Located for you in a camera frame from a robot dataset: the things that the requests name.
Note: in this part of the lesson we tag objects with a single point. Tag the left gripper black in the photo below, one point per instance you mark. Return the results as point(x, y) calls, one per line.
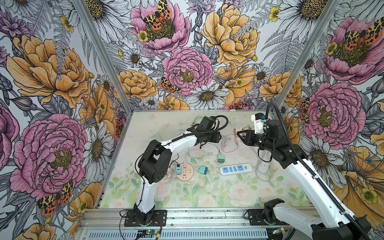
point(216, 138)

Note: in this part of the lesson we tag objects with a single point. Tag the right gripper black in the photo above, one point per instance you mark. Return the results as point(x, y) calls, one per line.
point(248, 139)

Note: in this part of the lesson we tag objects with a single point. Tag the pink charger plug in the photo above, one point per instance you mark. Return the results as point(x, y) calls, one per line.
point(236, 130)

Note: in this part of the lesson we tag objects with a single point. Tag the teal charger with white cable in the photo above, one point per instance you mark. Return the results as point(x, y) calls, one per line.
point(203, 170)

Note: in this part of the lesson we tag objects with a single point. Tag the teal charger with black cable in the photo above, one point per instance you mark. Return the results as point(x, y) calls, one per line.
point(178, 170)

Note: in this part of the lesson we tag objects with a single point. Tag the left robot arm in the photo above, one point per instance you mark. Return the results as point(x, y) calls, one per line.
point(154, 162)

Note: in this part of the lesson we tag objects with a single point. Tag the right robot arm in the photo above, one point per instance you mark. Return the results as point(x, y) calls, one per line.
point(335, 220)

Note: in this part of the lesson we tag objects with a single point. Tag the green charger plug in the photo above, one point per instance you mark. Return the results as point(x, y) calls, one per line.
point(221, 158)

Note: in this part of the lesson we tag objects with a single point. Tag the round pink power socket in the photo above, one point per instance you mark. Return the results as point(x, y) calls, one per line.
point(187, 173)

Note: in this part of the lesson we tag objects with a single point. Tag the white blue power strip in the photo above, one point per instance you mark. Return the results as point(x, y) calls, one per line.
point(235, 169)

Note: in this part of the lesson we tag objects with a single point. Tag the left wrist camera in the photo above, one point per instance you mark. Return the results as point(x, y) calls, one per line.
point(207, 124)

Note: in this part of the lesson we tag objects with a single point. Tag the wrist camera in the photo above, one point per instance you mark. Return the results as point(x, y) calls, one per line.
point(207, 124)
point(259, 121)

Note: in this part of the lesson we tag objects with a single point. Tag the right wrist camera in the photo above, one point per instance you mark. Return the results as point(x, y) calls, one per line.
point(259, 121)

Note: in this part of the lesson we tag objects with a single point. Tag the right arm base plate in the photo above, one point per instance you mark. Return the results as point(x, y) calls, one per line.
point(257, 218)

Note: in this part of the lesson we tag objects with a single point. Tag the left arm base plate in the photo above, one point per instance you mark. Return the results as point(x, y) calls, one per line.
point(154, 218)

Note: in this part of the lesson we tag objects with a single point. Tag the aluminium front rail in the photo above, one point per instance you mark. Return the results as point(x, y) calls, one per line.
point(201, 218)

